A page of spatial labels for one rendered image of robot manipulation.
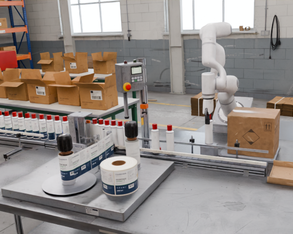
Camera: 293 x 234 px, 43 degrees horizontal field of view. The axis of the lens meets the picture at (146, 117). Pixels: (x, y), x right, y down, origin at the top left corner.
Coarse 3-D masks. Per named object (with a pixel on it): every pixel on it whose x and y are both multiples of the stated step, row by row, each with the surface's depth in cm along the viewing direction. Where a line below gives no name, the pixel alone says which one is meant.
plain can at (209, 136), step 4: (212, 120) 248; (208, 124) 246; (212, 124) 248; (208, 128) 247; (212, 128) 248; (208, 132) 248; (212, 132) 249; (208, 136) 249; (212, 136) 250; (208, 140) 249; (212, 140) 250
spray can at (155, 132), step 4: (152, 124) 249; (156, 124) 248; (152, 128) 250; (156, 128) 249; (152, 132) 249; (156, 132) 248; (152, 136) 250; (156, 136) 249; (152, 140) 251; (156, 140) 250; (152, 144) 252; (156, 144) 250; (152, 148) 253; (156, 148) 251; (152, 152) 254
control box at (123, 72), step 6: (120, 66) 248; (126, 66) 249; (120, 72) 249; (126, 72) 250; (120, 78) 251; (126, 78) 251; (120, 84) 253; (126, 84) 252; (132, 84) 254; (138, 84) 257; (120, 90) 254; (126, 90) 253; (132, 90) 255; (138, 90) 258
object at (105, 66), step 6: (96, 54) 688; (108, 54) 656; (114, 54) 669; (96, 60) 673; (102, 60) 653; (108, 60) 663; (114, 60) 676; (96, 66) 676; (102, 66) 668; (108, 66) 665; (114, 66) 677; (96, 72) 680; (102, 72) 671; (108, 72) 667
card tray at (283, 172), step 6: (276, 162) 234; (282, 162) 232; (288, 162) 230; (276, 168) 231; (282, 168) 230; (288, 168) 230; (270, 174) 223; (276, 174) 222; (282, 174) 222; (288, 174) 221; (270, 180) 212; (276, 180) 210; (282, 180) 209; (288, 180) 207
